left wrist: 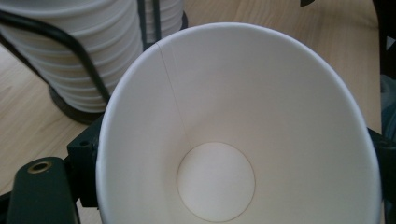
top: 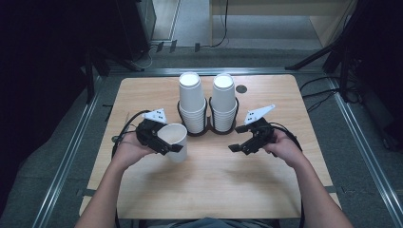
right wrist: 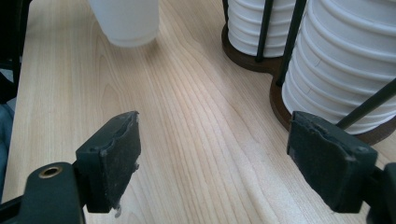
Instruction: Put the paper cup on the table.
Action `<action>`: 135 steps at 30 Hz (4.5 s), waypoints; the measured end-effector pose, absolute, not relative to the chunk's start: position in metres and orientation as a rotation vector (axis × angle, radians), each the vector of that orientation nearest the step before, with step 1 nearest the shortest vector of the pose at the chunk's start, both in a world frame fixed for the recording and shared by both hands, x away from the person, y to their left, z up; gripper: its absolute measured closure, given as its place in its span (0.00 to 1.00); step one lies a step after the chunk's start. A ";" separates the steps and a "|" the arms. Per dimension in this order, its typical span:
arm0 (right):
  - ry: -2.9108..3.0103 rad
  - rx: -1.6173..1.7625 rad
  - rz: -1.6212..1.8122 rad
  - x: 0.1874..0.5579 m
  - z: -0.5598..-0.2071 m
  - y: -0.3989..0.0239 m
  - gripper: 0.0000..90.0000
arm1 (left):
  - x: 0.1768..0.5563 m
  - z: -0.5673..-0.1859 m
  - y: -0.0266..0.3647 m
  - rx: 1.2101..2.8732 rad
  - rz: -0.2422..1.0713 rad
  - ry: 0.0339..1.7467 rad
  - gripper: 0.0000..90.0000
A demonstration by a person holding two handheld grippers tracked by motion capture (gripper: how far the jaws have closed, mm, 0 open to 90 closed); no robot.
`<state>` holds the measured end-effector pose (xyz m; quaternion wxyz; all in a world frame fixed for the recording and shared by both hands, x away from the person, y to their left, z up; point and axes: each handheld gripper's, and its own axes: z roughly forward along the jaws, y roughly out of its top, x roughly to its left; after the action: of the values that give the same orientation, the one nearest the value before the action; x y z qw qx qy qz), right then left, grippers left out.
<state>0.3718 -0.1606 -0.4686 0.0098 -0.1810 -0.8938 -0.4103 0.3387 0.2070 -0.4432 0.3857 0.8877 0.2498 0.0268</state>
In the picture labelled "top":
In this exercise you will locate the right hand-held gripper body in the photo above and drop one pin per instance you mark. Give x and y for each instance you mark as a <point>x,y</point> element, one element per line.
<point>264,133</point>

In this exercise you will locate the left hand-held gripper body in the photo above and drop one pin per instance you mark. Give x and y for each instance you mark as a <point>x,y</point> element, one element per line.
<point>147,133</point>

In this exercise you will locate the single white paper cup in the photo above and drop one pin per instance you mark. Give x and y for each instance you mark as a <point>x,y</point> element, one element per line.
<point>176,133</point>

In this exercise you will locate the stack of white paper cups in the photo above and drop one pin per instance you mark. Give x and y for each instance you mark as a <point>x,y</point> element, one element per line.
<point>223,101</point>
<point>190,95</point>

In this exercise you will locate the person's left hand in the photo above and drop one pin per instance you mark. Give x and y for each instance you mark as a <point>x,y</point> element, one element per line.
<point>130,152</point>

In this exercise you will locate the person's right hand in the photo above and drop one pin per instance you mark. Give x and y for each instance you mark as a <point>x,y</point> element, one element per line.
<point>285,148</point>

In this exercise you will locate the dark round table grommet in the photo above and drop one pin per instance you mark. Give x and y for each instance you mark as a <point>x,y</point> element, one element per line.
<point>241,89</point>

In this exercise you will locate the black metal stand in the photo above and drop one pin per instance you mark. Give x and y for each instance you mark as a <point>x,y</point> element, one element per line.
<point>90,79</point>

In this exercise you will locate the person's grey clothing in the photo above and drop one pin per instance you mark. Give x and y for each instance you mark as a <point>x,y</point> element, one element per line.
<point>215,223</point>

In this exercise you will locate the grey tape strip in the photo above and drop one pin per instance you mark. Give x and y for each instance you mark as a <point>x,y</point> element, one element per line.
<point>86,192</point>
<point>332,189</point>

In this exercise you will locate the black tripod stand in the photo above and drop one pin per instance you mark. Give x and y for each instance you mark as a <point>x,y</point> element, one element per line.
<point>316,57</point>

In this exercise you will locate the black cabinet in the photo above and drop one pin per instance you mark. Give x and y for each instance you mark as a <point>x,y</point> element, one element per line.
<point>133,28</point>

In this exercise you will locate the light wooden furniture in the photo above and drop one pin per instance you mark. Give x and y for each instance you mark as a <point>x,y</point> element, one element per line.
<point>326,22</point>

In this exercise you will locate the metal floor rail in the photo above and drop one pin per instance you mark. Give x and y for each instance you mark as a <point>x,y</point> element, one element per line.
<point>269,71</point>
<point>68,158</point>
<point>364,148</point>

